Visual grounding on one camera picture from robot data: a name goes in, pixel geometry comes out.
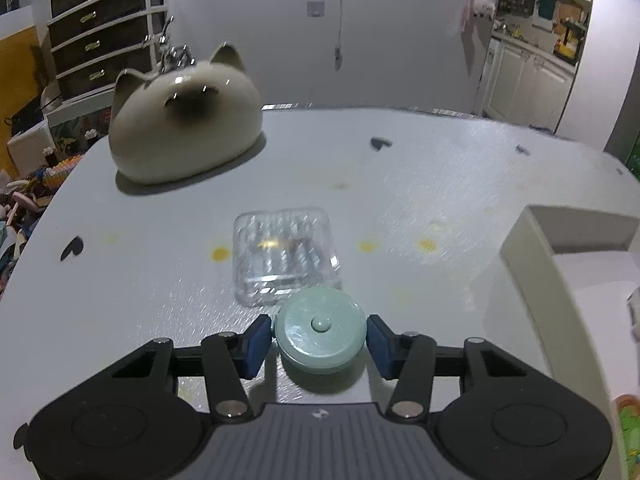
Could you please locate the white kitchen cabinets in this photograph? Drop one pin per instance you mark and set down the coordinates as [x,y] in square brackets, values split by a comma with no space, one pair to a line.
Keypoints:
[525,80]

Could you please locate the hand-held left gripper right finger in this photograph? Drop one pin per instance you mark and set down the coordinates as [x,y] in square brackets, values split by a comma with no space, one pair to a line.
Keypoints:
[380,347]

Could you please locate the black and white drawer unit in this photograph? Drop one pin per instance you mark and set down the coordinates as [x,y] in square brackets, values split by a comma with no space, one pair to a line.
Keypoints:
[105,45]

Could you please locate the pile of toys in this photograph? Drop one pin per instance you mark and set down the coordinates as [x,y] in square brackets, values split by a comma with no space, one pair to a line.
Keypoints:
[45,180]

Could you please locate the white storage box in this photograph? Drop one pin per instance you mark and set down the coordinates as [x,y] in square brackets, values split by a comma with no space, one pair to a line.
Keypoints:
[27,147]

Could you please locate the wall socket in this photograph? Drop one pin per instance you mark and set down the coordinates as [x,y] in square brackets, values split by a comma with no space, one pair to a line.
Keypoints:
[316,8]

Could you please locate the cat-shaped ceramic figure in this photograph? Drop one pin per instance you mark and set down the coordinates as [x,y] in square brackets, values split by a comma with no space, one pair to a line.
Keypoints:
[185,130]

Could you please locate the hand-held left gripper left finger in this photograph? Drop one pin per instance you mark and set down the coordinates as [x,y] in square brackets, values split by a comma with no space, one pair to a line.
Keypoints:
[257,347]

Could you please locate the teal hanging pouch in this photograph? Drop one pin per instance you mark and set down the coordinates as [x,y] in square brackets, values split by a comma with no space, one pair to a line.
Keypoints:
[548,4]

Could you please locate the round mint green lid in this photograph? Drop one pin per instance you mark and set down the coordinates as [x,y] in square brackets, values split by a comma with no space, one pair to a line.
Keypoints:
[320,330]

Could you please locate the clear plastic case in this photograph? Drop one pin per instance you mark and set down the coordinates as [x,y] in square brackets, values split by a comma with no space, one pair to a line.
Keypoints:
[285,255]

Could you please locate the yellow board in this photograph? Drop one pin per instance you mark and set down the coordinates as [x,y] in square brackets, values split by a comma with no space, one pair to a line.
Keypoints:
[20,75]

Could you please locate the white cardboard box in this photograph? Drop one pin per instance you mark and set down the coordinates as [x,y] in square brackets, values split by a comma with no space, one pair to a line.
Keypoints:
[530,270]

